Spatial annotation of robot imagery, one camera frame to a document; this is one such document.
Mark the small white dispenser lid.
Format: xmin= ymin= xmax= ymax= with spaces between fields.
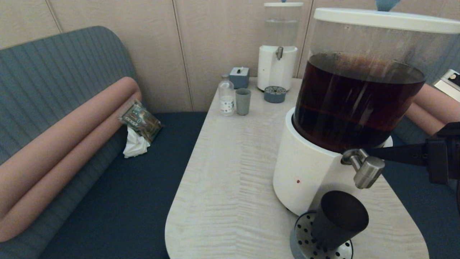
xmin=263 ymin=0 xmax=304 ymax=8

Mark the small blue drip tray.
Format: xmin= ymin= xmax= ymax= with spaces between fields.
xmin=264 ymin=86 xmax=287 ymax=104

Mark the large silver drip tray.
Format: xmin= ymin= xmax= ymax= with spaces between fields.
xmin=290 ymin=212 xmax=353 ymax=259

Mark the crumpled white tissue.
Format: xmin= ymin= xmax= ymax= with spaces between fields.
xmin=123 ymin=126 xmax=151 ymax=159

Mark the dark teal seat cushion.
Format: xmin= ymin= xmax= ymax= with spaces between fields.
xmin=382 ymin=137 xmax=460 ymax=259
xmin=40 ymin=112 xmax=208 ymax=259

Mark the black cup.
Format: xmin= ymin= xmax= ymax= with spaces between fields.
xmin=311 ymin=191 xmax=369 ymax=251

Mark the grey-blue cup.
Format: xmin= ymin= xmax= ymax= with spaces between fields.
xmin=235 ymin=88 xmax=251 ymax=116

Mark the large dark tea dispenser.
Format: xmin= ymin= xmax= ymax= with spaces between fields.
xmin=272 ymin=17 xmax=459 ymax=217

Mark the small clear water dispenser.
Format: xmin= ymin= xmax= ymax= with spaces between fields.
xmin=257 ymin=6 xmax=298 ymax=92

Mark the small blue box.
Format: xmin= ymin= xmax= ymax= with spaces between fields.
xmin=229 ymin=67 xmax=249 ymax=89

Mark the ribbed grey-blue bench backrest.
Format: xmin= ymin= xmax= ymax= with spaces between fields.
xmin=0 ymin=26 xmax=139 ymax=259
xmin=394 ymin=34 xmax=460 ymax=151

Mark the clear plastic bottle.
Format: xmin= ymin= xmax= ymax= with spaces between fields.
xmin=218 ymin=74 xmax=235 ymax=116

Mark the large metal dispenser tap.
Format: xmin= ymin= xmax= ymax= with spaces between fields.
xmin=341 ymin=149 xmax=386 ymax=190

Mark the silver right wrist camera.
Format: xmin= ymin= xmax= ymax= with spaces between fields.
xmin=433 ymin=69 xmax=460 ymax=103

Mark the large white dispenser lid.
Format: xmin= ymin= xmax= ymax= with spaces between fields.
xmin=313 ymin=0 xmax=460 ymax=35

